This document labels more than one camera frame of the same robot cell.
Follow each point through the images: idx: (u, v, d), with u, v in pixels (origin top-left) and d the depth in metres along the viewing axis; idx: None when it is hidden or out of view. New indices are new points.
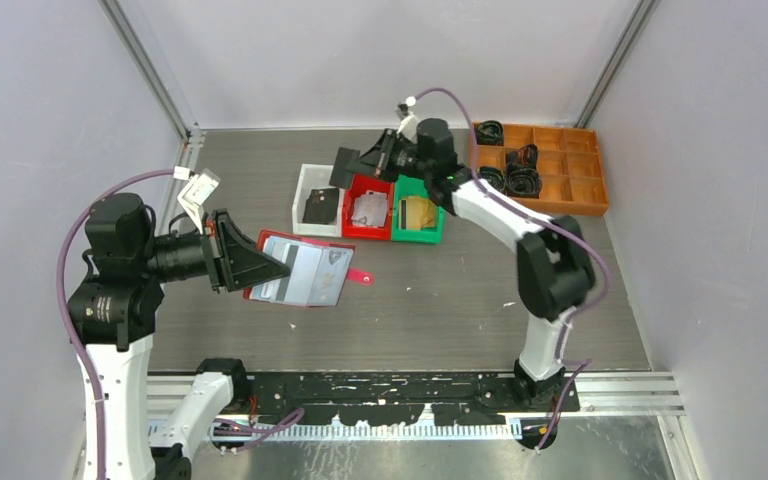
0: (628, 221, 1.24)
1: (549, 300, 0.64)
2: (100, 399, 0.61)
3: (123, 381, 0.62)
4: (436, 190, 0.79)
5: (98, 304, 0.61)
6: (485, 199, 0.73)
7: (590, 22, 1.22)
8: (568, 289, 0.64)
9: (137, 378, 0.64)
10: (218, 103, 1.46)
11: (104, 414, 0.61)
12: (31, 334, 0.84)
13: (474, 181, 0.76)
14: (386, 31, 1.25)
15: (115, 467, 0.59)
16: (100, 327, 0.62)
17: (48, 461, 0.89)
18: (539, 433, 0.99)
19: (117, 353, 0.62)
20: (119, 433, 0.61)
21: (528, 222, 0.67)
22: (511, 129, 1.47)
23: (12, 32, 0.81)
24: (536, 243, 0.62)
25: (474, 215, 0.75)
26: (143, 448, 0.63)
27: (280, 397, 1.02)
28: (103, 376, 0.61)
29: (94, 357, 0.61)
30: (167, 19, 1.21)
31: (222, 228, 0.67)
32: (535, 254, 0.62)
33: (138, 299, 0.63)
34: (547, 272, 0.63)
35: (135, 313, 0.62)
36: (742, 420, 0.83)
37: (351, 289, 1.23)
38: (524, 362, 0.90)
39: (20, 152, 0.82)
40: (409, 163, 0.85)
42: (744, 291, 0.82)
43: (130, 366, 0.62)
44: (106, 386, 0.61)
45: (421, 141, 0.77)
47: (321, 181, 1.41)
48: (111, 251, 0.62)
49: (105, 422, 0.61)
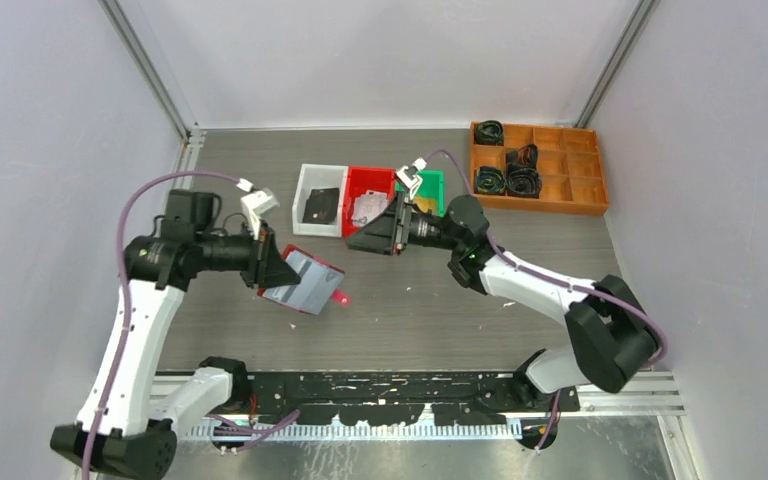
0: (628, 221, 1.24)
1: (621, 372, 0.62)
2: (126, 329, 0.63)
3: (151, 315, 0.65)
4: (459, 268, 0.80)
5: (153, 247, 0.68)
6: (518, 274, 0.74)
7: (591, 23, 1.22)
8: (634, 355, 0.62)
9: (162, 324, 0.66)
10: (218, 102, 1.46)
11: (124, 344, 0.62)
12: (30, 336, 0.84)
13: (500, 255, 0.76)
14: (387, 31, 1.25)
15: (116, 399, 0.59)
16: (146, 271, 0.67)
17: (48, 459, 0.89)
18: (539, 433, 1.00)
19: (154, 290, 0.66)
20: (130, 367, 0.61)
21: (571, 289, 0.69)
22: (511, 129, 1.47)
23: (10, 32, 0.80)
24: (586, 314, 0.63)
25: (508, 289, 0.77)
26: (145, 392, 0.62)
27: (280, 397, 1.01)
28: (136, 309, 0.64)
29: (134, 291, 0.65)
30: (167, 18, 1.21)
31: (272, 238, 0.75)
32: (588, 327, 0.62)
33: (184, 253, 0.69)
34: (607, 342, 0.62)
35: (179, 264, 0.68)
36: (740, 420, 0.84)
37: (351, 289, 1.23)
38: (533, 372, 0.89)
39: (19, 151, 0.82)
40: (430, 233, 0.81)
42: (744, 291, 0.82)
43: (162, 305, 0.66)
44: (135, 316, 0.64)
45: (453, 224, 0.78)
47: (321, 181, 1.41)
48: (181, 215, 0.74)
49: (123, 352, 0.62)
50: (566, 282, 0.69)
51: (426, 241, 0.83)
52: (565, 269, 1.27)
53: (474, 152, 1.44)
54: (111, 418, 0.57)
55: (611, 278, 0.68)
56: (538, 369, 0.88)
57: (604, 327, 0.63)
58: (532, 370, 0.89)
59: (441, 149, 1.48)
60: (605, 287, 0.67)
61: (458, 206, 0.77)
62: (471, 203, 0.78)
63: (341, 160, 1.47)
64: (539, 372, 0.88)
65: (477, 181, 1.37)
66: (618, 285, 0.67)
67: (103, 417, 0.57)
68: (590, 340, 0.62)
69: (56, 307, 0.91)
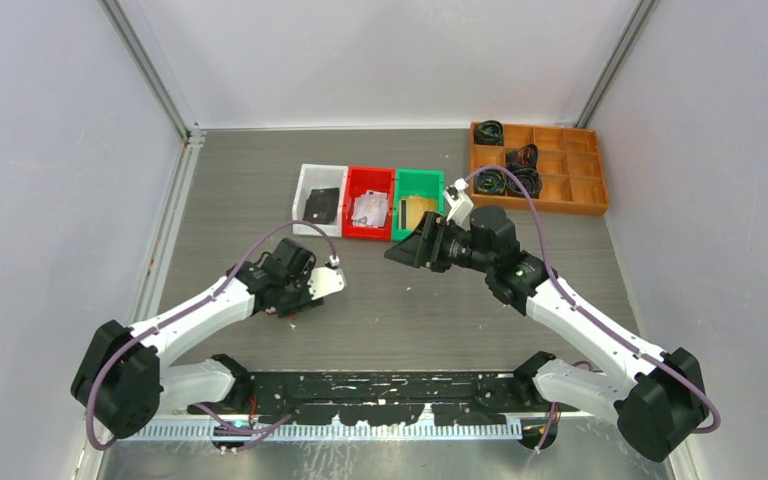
0: (628, 221, 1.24)
1: (665, 444, 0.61)
2: (211, 297, 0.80)
3: (231, 301, 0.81)
4: (502, 285, 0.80)
5: (259, 270, 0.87)
6: (572, 312, 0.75)
7: (591, 22, 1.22)
8: (685, 431, 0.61)
9: (230, 313, 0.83)
10: (218, 103, 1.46)
11: (205, 304, 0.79)
12: (28, 337, 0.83)
13: (553, 282, 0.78)
14: (386, 31, 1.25)
15: (169, 333, 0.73)
16: (245, 283, 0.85)
17: (48, 458, 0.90)
18: (539, 434, 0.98)
19: (244, 293, 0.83)
20: (192, 321, 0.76)
21: (637, 357, 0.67)
22: (511, 129, 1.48)
23: (9, 31, 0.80)
24: (655, 392, 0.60)
25: (555, 325, 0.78)
26: (186, 342, 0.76)
27: (280, 397, 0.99)
28: (223, 292, 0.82)
29: (231, 282, 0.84)
30: (167, 18, 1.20)
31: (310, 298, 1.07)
32: (655, 406, 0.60)
33: (273, 285, 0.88)
34: (667, 421, 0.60)
35: (264, 292, 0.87)
36: (740, 421, 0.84)
37: (351, 289, 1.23)
38: (540, 379, 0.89)
39: (19, 151, 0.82)
40: (462, 253, 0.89)
42: (744, 291, 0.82)
43: (241, 303, 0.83)
44: (221, 293, 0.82)
45: (480, 234, 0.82)
47: (321, 181, 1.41)
48: (284, 257, 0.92)
49: (196, 307, 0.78)
50: (636, 348, 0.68)
51: (457, 260, 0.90)
52: (565, 269, 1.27)
53: (474, 152, 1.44)
54: (157, 339, 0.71)
55: (684, 353, 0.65)
56: (553, 379, 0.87)
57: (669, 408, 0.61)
58: (541, 375, 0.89)
59: (441, 149, 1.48)
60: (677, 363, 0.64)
61: (482, 212, 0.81)
62: (491, 208, 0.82)
63: (341, 160, 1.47)
64: (550, 381, 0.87)
65: (477, 181, 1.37)
66: (690, 361, 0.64)
67: (151, 336, 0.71)
68: (652, 417, 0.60)
69: (56, 307, 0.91)
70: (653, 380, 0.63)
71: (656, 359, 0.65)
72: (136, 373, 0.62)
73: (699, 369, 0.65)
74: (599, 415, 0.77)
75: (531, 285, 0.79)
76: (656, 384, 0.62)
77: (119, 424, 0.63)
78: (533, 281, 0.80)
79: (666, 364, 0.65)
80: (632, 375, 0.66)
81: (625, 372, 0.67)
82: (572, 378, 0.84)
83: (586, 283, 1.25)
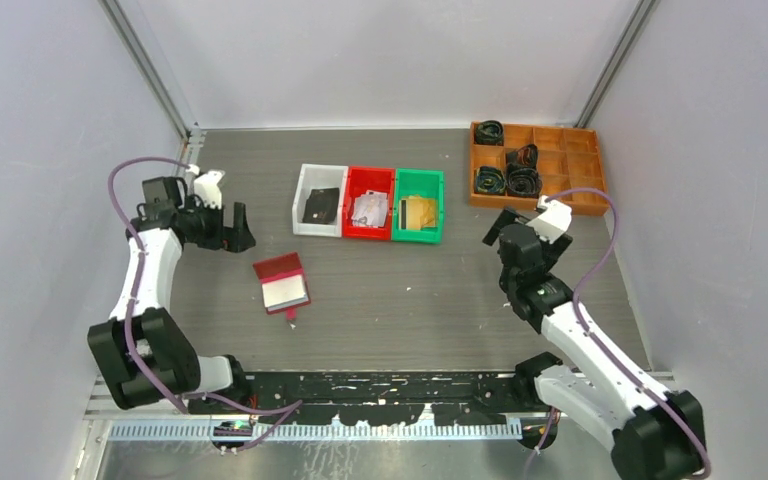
0: (628, 221, 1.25)
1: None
2: (142, 252, 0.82)
3: (161, 243, 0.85)
4: (522, 301, 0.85)
5: (154, 218, 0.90)
6: (585, 339, 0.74)
7: (592, 22, 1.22)
8: (672, 470, 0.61)
9: (168, 256, 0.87)
10: (218, 103, 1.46)
11: (145, 260, 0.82)
12: (27, 337, 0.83)
13: (574, 305, 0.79)
14: (386, 31, 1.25)
15: (146, 293, 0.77)
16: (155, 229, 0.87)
17: (48, 459, 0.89)
18: (539, 433, 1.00)
19: (160, 232, 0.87)
20: (150, 275, 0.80)
21: (640, 391, 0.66)
22: (511, 129, 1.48)
23: (9, 31, 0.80)
24: (649, 426, 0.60)
25: (565, 344, 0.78)
26: (162, 293, 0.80)
27: (280, 396, 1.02)
28: (147, 243, 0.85)
29: (144, 236, 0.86)
30: (167, 18, 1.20)
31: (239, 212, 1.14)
32: (647, 442, 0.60)
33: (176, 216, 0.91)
34: (657, 459, 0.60)
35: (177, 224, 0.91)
36: (738, 421, 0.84)
37: (350, 289, 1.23)
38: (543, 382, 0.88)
39: (20, 151, 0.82)
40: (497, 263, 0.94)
42: (743, 291, 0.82)
43: (166, 238, 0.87)
44: (146, 247, 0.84)
45: (506, 248, 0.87)
47: (321, 181, 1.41)
48: (158, 195, 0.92)
49: (144, 265, 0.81)
50: (640, 381, 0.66)
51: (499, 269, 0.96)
52: (565, 269, 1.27)
53: (474, 151, 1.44)
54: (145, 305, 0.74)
55: (689, 397, 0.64)
56: (555, 385, 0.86)
57: (661, 446, 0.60)
58: (544, 379, 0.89)
59: (441, 149, 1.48)
60: (679, 405, 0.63)
61: (511, 230, 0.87)
62: (522, 228, 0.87)
63: (341, 161, 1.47)
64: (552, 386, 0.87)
65: (477, 181, 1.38)
66: (691, 403, 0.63)
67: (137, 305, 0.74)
68: (642, 451, 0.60)
69: (56, 306, 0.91)
70: (651, 416, 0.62)
71: (658, 396, 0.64)
72: (160, 329, 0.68)
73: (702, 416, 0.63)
74: (593, 431, 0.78)
75: (550, 305, 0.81)
76: (651, 418, 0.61)
77: (182, 375, 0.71)
78: (554, 302, 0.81)
79: (668, 403, 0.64)
80: (631, 407, 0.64)
81: (624, 403, 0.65)
82: (573, 390, 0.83)
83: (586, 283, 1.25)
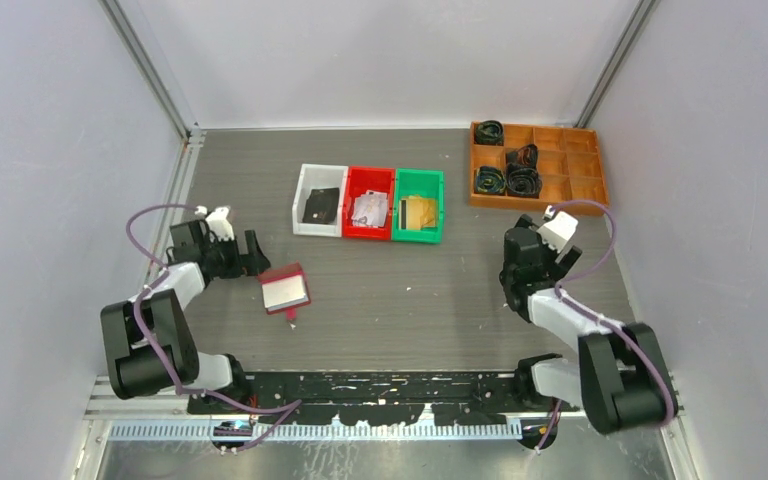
0: (628, 220, 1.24)
1: (610, 408, 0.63)
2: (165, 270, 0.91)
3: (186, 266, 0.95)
4: (514, 294, 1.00)
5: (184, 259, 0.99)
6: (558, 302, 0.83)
7: (592, 22, 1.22)
8: (631, 391, 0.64)
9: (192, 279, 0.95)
10: (218, 103, 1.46)
11: (167, 274, 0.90)
12: (27, 337, 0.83)
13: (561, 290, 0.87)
14: (386, 31, 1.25)
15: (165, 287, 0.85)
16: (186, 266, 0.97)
17: (48, 459, 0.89)
18: (539, 434, 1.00)
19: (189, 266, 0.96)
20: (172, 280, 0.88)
21: (597, 324, 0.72)
22: (511, 129, 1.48)
23: (8, 31, 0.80)
24: (595, 339, 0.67)
25: (546, 314, 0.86)
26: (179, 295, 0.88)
27: (280, 396, 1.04)
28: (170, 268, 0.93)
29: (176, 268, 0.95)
30: (167, 18, 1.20)
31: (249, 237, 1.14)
32: (595, 352, 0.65)
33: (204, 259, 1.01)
34: (608, 372, 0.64)
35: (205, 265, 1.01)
36: (739, 421, 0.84)
37: (350, 289, 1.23)
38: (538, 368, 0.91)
39: (19, 151, 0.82)
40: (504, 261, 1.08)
42: (744, 291, 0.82)
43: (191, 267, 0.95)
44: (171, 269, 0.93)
45: (509, 245, 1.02)
47: (321, 181, 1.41)
48: (186, 240, 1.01)
49: (164, 277, 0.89)
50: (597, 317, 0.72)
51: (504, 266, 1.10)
52: None
53: (474, 151, 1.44)
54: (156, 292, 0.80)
55: (645, 328, 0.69)
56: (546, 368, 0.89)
57: (610, 358, 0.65)
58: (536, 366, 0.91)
59: (441, 149, 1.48)
60: (632, 331, 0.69)
61: (517, 230, 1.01)
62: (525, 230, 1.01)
63: (341, 161, 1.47)
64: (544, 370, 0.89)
65: (477, 181, 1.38)
66: (644, 331, 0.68)
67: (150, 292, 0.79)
68: (589, 360, 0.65)
69: (56, 306, 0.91)
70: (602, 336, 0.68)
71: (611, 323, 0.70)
72: (163, 300, 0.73)
73: (659, 346, 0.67)
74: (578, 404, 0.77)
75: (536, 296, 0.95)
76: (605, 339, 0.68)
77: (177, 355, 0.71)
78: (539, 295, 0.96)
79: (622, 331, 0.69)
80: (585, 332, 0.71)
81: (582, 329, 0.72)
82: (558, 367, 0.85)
83: (586, 283, 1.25)
